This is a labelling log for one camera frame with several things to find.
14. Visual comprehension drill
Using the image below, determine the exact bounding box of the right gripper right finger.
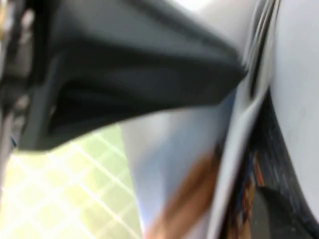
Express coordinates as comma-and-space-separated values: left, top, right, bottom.
256, 186, 319, 239

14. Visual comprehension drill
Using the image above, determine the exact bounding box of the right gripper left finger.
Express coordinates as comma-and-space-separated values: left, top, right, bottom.
19, 0, 248, 152

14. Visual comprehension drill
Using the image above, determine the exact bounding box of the white brochure with orange stripe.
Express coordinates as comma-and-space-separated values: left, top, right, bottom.
121, 91, 232, 239

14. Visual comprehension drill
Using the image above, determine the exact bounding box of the white brochure with dark band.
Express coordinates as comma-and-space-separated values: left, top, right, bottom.
231, 0, 319, 239

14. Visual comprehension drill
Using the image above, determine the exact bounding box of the green checked tablecloth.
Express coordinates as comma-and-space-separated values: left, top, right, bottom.
0, 123, 145, 239

